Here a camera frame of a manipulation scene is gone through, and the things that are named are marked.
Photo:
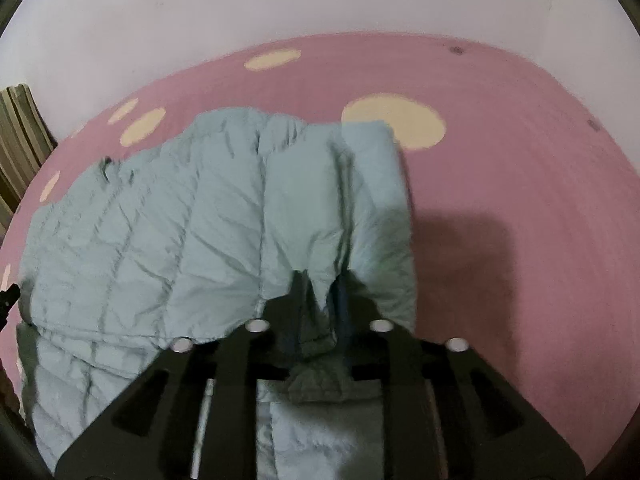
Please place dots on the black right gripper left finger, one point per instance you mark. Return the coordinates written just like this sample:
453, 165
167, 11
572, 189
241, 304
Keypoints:
268, 347

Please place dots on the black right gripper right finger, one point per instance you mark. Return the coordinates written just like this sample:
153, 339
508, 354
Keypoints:
373, 347

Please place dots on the light blue puffer jacket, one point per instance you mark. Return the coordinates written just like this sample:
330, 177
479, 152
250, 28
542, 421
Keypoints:
190, 239

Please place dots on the green striped pillow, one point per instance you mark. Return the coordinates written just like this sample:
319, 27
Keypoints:
25, 145

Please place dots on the pink polka dot bedsheet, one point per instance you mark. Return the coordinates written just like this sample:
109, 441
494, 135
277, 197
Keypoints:
527, 211

